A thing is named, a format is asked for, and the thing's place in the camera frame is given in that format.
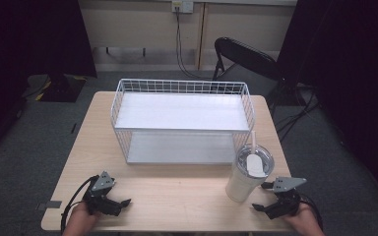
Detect dark curtain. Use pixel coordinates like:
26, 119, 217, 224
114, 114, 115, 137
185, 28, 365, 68
0, 0, 98, 165
277, 0, 378, 207

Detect black wall cable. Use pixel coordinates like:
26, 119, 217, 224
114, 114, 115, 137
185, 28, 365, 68
174, 7, 215, 82

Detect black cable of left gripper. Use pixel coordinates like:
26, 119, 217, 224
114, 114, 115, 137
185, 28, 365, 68
60, 175, 100, 234

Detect white wire shelf rack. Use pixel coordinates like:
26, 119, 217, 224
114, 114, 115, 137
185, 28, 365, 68
109, 78, 256, 165

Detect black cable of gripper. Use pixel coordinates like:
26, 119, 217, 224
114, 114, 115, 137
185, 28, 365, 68
298, 193, 325, 232
60, 175, 100, 234

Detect black floor cables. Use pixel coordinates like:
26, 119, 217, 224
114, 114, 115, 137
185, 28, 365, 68
274, 86, 321, 143

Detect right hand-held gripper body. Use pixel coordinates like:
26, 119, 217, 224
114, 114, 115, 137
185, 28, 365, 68
265, 176, 308, 220

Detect person's left hand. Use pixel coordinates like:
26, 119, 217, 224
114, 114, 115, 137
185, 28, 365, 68
69, 201, 101, 224

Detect black stand base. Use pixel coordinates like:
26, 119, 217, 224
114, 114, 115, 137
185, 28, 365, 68
22, 73, 88, 103

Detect white tumbler cup with straw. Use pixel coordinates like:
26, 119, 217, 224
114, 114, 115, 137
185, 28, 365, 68
224, 130, 276, 204

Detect person's right hand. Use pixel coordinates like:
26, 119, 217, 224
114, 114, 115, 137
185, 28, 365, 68
282, 202, 319, 230

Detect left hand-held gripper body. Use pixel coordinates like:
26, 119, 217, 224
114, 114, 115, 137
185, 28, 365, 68
82, 170, 123, 217

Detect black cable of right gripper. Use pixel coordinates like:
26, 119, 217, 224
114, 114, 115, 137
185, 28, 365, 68
298, 193, 325, 232

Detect black folding chair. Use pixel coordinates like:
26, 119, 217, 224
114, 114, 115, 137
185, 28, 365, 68
212, 36, 288, 109

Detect grey tape strip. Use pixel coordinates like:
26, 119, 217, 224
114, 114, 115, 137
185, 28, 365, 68
35, 200, 63, 211

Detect white wall socket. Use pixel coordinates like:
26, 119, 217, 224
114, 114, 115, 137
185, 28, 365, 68
171, 0, 195, 15

